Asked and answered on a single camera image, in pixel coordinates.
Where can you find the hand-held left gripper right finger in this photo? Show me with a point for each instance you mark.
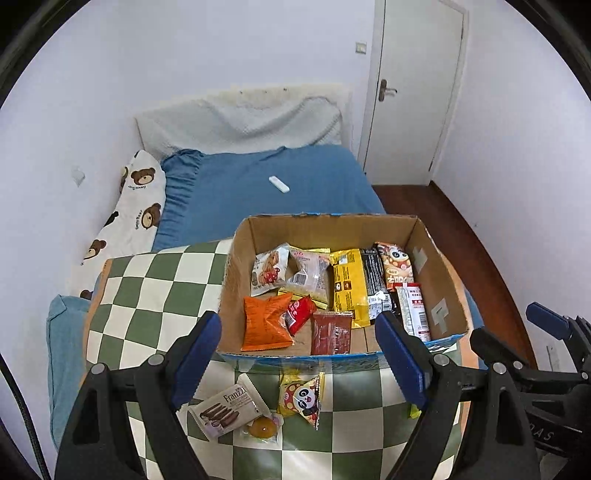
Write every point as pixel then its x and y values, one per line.
pixel 401 355

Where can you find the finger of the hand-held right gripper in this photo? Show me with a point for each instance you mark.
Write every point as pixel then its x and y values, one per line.
pixel 489 346
pixel 547 319

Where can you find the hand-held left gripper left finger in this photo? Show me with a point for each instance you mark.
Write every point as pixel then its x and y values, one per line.
pixel 198 355

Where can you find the white red-label snack packet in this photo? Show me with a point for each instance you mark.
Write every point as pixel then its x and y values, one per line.
pixel 415 309

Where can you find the orange snack packet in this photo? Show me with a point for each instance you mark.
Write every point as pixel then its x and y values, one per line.
pixel 265 323

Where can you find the dark red snack packet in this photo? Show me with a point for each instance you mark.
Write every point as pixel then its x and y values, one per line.
pixel 330 334

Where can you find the black snack packet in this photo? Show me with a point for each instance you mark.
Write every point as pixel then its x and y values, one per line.
pixel 376 277

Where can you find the yellow snack packet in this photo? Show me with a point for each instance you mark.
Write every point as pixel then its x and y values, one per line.
pixel 351 286

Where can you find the panda biscuit packet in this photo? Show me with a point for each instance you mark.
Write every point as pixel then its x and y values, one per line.
pixel 396 267

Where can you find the small red snack packet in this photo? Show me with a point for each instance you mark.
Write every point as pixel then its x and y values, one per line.
pixel 298 316

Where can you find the white cookie packet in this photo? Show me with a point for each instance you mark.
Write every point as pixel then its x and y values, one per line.
pixel 268 272

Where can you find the pale pink bread packet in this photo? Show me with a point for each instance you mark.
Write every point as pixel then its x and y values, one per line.
pixel 309 277

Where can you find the cardboard box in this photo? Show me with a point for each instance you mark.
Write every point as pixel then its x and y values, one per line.
pixel 300 230

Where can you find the colourful candy packet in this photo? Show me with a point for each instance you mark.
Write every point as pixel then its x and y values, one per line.
pixel 414 412

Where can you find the white chocolate wafer packet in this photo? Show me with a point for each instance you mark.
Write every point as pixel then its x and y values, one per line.
pixel 221 413

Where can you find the green checkered blanket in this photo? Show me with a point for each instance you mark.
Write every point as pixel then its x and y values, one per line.
pixel 138 300

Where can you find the round yellow jelly cup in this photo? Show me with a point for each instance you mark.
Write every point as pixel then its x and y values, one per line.
pixel 261 428

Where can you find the triangular panda snack packet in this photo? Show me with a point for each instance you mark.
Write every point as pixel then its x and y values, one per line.
pixel 302 399

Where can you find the light blue quilt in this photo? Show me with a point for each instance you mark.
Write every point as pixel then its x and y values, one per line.
pixel 64 369

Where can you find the blue bed sheet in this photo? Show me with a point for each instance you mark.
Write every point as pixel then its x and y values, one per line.
pixel 277 207

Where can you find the bear print pillow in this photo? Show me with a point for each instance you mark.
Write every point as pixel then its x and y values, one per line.
pixel 138 194

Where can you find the white remote control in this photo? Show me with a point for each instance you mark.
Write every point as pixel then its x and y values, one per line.
pixel 279 184

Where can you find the white headboard cushion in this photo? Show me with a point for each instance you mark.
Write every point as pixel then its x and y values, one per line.
pixel 240 120

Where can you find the white door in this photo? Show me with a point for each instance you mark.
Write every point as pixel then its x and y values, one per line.
pixel 411 92

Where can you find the white wall socket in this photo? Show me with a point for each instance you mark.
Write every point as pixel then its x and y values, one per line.
pixel 78 177
pixel 553 356

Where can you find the white light switch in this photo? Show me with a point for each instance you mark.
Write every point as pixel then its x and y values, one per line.
pixel 360 47

